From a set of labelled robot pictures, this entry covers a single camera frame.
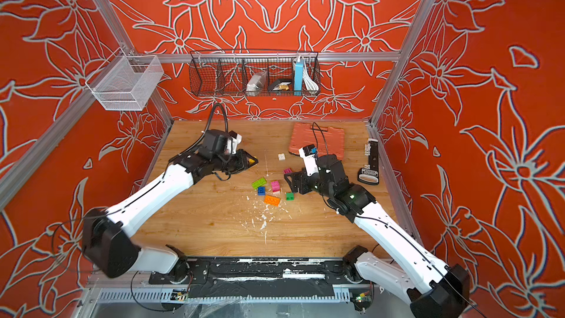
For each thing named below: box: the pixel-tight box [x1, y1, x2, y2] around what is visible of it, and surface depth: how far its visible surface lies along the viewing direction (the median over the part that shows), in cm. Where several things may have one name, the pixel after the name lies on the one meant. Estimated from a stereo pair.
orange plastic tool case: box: [288, 122, 345, 161], surface depth 109 cm
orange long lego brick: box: [263, 194, 282, 207], surface depth 92 cm
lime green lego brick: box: [251, 177, 268, 190], surface depth 97 cm
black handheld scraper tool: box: [357, 138, 380, 186], surface depth 102 cm
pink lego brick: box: [270, 180, 281, 193], surface depth 92 cm
